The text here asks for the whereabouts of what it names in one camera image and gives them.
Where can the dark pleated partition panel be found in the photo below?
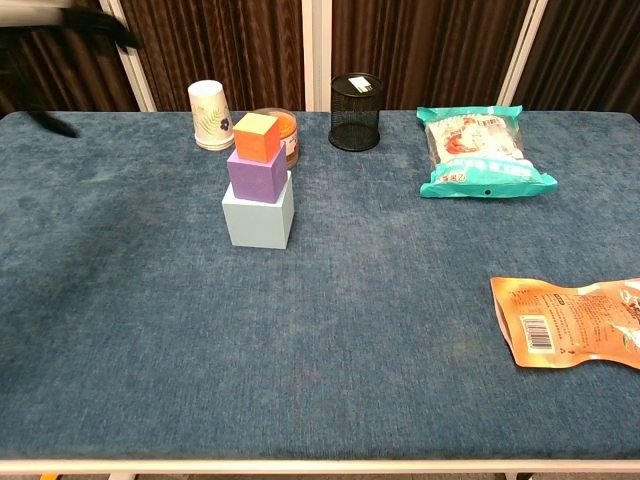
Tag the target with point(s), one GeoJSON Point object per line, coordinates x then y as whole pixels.
{"type": "Point", "coordinates": [225, 45]}
{"type": "Point", "coordinates": [425, 45]}
{"type": "Point", "coordinates": [585, 50]}
{"type": "Point", "coordinates": [85, 80]}

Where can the orange spout pouch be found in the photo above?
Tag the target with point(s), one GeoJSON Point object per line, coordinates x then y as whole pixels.
{"type": "Point", "coordinates": [565, 325]}

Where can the large light blue cube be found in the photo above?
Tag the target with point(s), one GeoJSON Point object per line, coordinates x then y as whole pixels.
{"type": "Point", "coordinates": [260, 225]}

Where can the small orange yellow cube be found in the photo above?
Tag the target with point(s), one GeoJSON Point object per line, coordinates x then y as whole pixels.
{"type": "Point", "coordinates": [255, 140]}

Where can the blue table cloth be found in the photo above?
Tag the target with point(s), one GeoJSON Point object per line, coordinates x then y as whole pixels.
{"type": "Point", "coordinates": [375, 325]}

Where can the black mesh pen holder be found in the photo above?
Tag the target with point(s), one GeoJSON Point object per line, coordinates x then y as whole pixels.
{"type": "Point", "coordinates": [355, 117]}

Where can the white floral paper cup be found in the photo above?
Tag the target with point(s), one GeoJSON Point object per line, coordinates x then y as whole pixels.
{"type": "Point", "coordinates": [210, 117]}

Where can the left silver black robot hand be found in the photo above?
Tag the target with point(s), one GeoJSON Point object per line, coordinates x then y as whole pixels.
{"type": "Point", "coordinates": [100, 25]}

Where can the clear jar of orange toothpicks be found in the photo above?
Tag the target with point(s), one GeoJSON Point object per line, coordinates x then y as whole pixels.
{"type": "Point", "coordinates": [289, 130]}

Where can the teal snack bag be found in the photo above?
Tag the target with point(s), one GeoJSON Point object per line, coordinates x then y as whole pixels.
{"type": "Point", "coordinates": [480, 160]}

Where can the white table frame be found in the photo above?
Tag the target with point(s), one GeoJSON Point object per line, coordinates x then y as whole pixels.
{"type": "Point", "coordinates": [320, 467]}

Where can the purple foam cube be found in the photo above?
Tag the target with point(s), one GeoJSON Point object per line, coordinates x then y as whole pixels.
{"type": "Point", "coordinates": [255, 175]}

